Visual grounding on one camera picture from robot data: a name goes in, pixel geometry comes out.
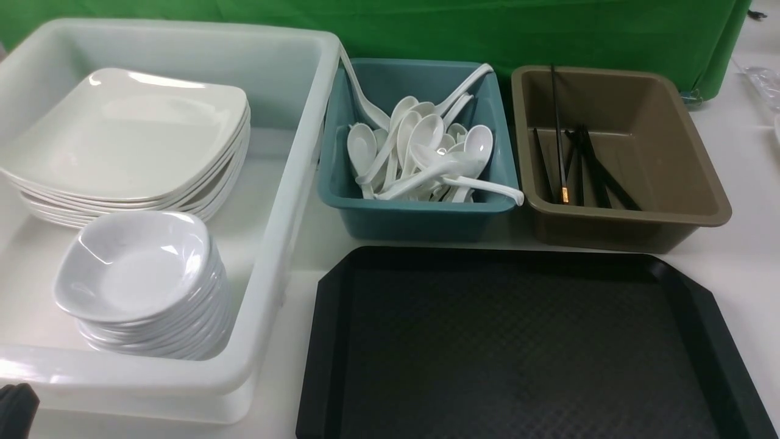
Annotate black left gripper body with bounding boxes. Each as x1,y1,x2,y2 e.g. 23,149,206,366
1,383,40,439

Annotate white ceramic soup spoon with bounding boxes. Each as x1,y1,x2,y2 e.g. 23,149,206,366
374,153,472,201

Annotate black chopstick gold tip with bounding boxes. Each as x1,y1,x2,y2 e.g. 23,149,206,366
550,64,569,205

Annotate stack of white small bowls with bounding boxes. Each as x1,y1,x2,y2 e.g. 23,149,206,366
53,212,235,360

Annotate large white plastic tub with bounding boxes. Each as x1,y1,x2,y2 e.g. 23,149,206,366
2,18,341,424

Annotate stack of white square plates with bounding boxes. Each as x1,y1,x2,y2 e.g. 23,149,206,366
2,68,251,229

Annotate black serving tray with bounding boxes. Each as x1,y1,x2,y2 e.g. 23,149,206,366
296,246,778,438

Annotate white spoon at left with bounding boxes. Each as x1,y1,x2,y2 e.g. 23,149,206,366
347,123,378,199

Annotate teal plastic bin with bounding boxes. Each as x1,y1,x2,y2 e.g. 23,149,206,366
317,58,519,242

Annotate white spoon leaning on bin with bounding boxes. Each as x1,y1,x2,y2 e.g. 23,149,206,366
434,63,494,116

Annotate white spoon at right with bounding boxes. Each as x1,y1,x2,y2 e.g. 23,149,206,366
464,124,494,179

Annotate black chopsticks lying in bin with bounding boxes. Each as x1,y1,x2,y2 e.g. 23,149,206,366
564,125,642,212

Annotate brown plastic bin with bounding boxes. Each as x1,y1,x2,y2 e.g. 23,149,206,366
511,66,732,254

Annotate green cloth backdrop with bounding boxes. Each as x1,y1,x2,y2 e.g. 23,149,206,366
1,1,751,99

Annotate clear plastic item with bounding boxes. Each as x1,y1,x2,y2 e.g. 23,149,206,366
740,66,779,114

